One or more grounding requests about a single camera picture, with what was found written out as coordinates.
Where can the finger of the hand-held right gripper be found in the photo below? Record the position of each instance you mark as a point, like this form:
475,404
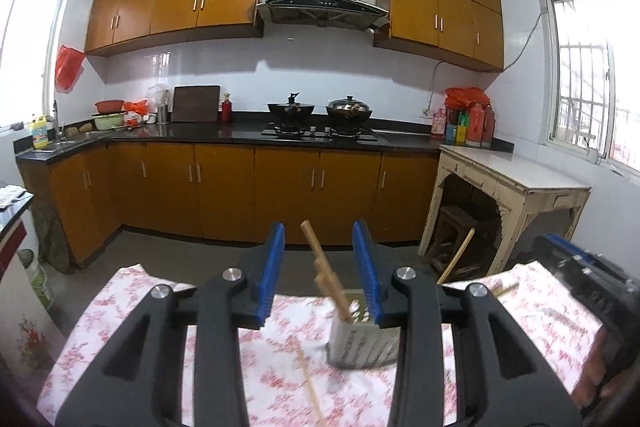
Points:
565,247

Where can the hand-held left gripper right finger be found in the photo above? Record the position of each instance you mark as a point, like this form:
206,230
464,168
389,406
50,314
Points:
367,277

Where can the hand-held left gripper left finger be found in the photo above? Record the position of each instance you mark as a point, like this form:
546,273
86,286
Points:
267,277

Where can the wooden chopstick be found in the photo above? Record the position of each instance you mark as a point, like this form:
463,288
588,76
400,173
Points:
327,289
314,244
307,377
456,256
325,269
505,291

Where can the white slotted utensil holder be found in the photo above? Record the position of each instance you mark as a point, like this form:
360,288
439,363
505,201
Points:
350,347

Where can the person's right hand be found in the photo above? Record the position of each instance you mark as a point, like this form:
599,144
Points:
592,372

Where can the worn white side table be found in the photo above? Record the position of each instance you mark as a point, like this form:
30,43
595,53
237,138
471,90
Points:
520,179

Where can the brown lower kitchen cabinets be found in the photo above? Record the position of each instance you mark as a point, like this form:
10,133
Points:
225,192

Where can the dark wooden stool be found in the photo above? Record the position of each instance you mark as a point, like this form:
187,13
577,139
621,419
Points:
452,232

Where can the red floral tablecloth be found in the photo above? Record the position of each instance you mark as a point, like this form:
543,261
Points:
280,387

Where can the black kitchen countertop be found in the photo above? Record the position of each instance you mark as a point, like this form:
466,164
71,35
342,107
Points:
240,133

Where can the black gas stove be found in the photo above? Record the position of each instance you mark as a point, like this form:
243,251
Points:
320,134

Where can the yellow and blue carton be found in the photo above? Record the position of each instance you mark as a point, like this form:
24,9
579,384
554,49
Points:
456,134

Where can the barred window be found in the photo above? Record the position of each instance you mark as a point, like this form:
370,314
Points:
585,82

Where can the wok with metal lid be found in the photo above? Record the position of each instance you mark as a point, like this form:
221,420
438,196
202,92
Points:
350,109

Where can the pink bottle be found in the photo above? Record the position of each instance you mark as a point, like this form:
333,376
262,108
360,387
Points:
439,124

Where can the small red bottle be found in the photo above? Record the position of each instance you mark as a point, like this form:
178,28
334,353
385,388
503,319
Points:
227,109

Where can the red plastic bag on bottles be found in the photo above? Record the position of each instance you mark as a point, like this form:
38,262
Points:
467,96

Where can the dark cutting board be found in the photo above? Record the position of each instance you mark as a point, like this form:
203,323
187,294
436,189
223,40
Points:
195,104

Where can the steel utensil cup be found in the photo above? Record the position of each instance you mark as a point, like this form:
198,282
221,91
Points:
162,116

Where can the red and white bag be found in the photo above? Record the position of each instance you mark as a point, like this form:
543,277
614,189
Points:
136,112

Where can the green sack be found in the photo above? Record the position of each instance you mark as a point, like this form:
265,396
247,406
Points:
52,237

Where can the light green basin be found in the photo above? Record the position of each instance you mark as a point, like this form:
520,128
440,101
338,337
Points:
107,121

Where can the white plastic bucket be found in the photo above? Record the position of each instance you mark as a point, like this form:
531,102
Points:
37,279

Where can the red basin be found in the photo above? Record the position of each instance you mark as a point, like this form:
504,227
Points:
109,107

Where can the white floral appliance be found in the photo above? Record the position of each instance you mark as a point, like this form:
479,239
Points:
15,287

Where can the sink faucet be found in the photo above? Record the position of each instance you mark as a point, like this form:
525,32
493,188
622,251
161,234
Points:
57,122

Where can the yellow dish soap bottle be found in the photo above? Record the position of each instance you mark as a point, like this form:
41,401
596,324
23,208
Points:
40,134

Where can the plain window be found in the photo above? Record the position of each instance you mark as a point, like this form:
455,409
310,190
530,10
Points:
30,52

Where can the red bag on wall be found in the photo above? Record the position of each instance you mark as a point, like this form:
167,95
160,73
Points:
69,69

